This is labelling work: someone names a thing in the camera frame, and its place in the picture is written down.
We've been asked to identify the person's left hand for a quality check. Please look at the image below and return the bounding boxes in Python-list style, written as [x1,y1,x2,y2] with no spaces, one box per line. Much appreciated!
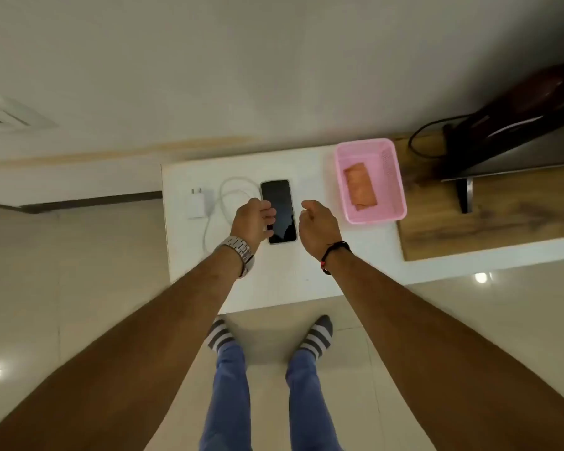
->
[230,197,277,252]

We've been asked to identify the person's right hand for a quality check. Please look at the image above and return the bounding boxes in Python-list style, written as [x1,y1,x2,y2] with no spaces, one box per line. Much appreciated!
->
[298,199,344,261]

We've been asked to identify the black smartphone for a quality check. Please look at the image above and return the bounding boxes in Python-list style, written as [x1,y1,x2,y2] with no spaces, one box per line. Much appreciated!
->
[259,179,298,246]

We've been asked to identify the white charging cable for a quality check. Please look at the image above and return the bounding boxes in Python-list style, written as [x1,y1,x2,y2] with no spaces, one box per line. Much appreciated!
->
[202,177,264,255]

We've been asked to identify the white charger adapter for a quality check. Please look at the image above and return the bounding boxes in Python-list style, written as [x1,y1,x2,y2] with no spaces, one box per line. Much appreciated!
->
[185,187,209,220]

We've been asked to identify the orange cleaning cloth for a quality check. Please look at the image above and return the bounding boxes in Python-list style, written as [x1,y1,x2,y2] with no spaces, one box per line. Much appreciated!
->
[343,162,378,212]

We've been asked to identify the person's right forearm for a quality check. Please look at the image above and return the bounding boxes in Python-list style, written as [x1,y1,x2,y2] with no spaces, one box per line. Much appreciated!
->
[326,251,564,451]

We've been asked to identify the person's left forearm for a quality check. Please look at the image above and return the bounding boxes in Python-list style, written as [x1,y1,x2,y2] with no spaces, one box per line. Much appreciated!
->
[0,248,243,451]

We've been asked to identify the person's right striped sock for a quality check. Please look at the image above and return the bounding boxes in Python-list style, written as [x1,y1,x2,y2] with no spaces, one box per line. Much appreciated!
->
[300,315,334,360]

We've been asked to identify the person's striped sock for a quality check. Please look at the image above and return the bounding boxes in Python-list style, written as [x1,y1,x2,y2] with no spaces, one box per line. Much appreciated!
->
[300,315,334,360]
[206,317,238,354]

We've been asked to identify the person's left striped sock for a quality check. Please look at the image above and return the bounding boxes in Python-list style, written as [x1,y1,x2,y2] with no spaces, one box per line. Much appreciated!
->
[206,317,238,354]

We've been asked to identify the person's right jeans leg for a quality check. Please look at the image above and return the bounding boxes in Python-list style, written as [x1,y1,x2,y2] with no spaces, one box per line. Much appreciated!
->
[285,348,344,451]

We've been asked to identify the person's jeans leg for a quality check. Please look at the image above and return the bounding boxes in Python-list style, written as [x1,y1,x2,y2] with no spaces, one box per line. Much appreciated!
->
[199,341,253,451]
[285,348,344,451]

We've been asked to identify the person's left jeans leg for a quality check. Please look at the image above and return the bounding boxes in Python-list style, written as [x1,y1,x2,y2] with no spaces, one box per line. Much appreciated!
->
[199,341,253,451]

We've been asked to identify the silver metal wristwatch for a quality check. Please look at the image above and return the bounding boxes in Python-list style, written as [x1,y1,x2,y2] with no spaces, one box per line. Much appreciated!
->
[214,235,256,279]

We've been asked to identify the pink plastic basket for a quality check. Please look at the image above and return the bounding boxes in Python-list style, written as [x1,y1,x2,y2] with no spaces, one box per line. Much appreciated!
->
[334,138,408,226]

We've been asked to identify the brown wooden board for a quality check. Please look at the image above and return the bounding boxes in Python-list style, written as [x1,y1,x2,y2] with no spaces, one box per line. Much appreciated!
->
[394,131,564,262]

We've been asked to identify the black television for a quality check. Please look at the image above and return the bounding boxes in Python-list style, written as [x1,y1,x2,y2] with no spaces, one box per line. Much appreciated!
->
[439,56,564,215]

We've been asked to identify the black thread bracelet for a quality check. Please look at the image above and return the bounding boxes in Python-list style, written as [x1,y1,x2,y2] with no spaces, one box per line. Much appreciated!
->
[320,241,352,276]

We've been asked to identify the black power cable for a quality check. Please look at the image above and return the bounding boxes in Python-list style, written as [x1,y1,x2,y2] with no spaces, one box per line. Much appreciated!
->
[407,115,471,159]

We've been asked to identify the white wall socket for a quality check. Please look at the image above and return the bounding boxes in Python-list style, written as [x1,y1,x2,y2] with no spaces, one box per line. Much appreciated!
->
[0,96,57,135]

